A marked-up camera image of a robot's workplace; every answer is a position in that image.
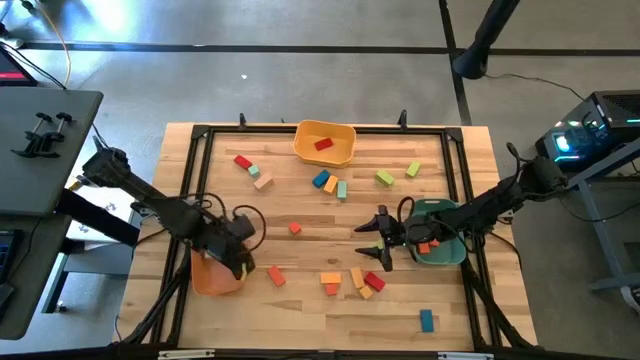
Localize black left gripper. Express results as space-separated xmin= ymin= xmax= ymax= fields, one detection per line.
xmin=199 ymin=222 xmax=257 ymax=281

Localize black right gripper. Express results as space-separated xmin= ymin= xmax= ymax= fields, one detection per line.
xmin=353 ymin=203 xmax=454 ymax=274

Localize red large block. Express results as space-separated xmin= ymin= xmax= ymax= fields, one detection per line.
xmin=363 ymin=271 xmax=387 ymax=293

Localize orange plastic bin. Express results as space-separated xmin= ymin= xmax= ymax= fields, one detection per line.
xmin=191 ymin=249 xmax=246 ymax=297

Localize teal plastic bin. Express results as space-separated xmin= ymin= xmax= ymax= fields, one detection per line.
xmin=410 ymin=198 xmax=469 ymax=266

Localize white label strip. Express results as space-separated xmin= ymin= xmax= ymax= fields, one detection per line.
xmin=437 ymin=351 xmax=495 ymax=360
xmin=157 ymin=349 xmax=216 ymax=360

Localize yellow plastic bin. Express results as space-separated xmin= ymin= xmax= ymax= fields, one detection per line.
xmin=292 ymin=119 xmax=358 ymax=169

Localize white sheet with marks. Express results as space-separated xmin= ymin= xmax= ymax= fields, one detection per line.
xmin=64 ymin=194 xmax=147 ymax=251

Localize black diagonal bar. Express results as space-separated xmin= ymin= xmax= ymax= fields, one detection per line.
xmin=55 ymin=188 xmax=141 ymax=247

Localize dark grey side desk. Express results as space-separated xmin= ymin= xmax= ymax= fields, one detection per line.
xmin=0 ymin=88 xmax=105 ymax=341

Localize black screw clamp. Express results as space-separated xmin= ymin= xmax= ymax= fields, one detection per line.
xmin=12 ymin=112 xmax=53 ymax=157
xmin=34 ymin=112 xmax=74 ymax=159

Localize black keyboard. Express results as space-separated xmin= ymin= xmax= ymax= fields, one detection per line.
xmin=0 ymin=228 xmax=19 ymax=286

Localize black stand pole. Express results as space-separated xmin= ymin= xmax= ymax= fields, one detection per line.
xmin=452 ymin=0 xmax=521 ymax=80

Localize black computer tower with lights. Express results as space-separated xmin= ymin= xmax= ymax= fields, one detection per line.
xmin=534 ymin=89 xmax=640 ymax=174

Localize black screen with red strip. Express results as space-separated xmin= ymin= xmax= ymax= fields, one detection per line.
xmin=0 ymin=44 xmax=39 ymax=88

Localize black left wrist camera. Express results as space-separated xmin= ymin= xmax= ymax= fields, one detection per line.
xmin=229 ymin=214 xmax=257 ymax=241

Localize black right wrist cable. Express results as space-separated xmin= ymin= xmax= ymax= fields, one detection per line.
xmin=398 ymin=195 xmax=419 ymax=225

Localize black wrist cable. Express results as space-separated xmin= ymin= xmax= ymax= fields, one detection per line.
xmin=179 ymin=192 xmax=268 ymax=254
xmin=398 ymin=195 xmax=419 ymax=225

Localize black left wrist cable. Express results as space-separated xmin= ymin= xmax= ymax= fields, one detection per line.
xmin=179 ymin=192 xmax=268 ymax=254

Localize black right elbow cable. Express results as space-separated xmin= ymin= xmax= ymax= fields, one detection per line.
xmin=505 ymin=141 xmax=525 ymax=169

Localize grey metal desk frame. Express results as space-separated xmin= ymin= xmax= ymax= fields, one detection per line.
xmin=557 ymin=137 xmax=640 ymax=304

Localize black floor cable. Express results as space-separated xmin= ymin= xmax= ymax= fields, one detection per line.
xmin=482 ymin=72 xmax=586 ymax=104

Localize black screen cable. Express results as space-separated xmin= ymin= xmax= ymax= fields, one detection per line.
xmin=0 ymin=39 xmax=69 ymax=91

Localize yellow floor cable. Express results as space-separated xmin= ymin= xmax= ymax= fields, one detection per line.
xmin=34 ymin=0 xmax=73 ymax=89

